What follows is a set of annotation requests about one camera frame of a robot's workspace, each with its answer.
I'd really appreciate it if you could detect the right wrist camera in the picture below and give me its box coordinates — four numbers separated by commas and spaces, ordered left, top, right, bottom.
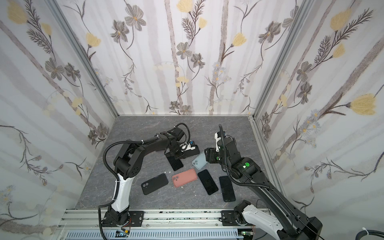
215, 132, 223, 152

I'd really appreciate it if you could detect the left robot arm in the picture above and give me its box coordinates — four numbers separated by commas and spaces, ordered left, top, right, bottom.
98, 123, 197, 228

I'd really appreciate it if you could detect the blue-edged black phone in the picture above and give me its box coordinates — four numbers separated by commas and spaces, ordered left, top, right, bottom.
198, 170, 219, 196

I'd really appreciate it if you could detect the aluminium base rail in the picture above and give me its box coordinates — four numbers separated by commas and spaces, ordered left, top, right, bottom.
58, 209, 242, 230

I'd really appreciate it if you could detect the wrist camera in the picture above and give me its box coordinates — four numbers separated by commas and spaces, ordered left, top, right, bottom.
215, 132, 223, 152
180, 143, 196, 152

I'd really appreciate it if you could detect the black phone right front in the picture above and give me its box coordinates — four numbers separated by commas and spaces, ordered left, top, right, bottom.
219, 176, 236, 203

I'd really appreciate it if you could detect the aluminium corner frame post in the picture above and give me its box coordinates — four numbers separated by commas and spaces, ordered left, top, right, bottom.
252, 0, 315, 118
45, 0, 119, 118

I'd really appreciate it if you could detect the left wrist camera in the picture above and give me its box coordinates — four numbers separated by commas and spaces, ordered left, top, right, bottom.
180, 143, 196, 152

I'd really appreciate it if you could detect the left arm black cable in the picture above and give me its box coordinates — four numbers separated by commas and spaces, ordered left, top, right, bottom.
97, 139, 145, 240

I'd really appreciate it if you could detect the aluminium corner frame post right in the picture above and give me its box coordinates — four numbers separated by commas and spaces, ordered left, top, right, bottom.
252, 0, 315, 118

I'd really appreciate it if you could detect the aluminium corner frame post left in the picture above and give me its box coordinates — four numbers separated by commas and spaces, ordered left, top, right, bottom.
45, 0, 119, 118

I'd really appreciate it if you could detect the white vented cable duct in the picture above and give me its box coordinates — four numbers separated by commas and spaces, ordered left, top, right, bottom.
62, 229, 244, 240

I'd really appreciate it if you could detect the black phone case front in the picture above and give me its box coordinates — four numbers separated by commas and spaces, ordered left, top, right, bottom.
141, 174, 169, 195

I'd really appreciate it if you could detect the black phone case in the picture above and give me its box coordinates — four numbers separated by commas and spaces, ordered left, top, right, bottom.
141, 174, 169, 195
175, 145, 200, 159

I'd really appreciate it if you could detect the light green phone case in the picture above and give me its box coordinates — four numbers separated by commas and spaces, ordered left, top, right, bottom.
192, 152, 208, 170

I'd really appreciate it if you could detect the pink phone case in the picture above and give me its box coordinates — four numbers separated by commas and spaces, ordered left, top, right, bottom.
172, 169, 198, 188

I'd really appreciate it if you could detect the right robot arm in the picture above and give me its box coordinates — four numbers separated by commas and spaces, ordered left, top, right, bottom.
214, 133, 323, 240

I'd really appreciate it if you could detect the purple-edged black phone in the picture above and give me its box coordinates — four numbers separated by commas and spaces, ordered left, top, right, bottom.
166, 155, 184, 171

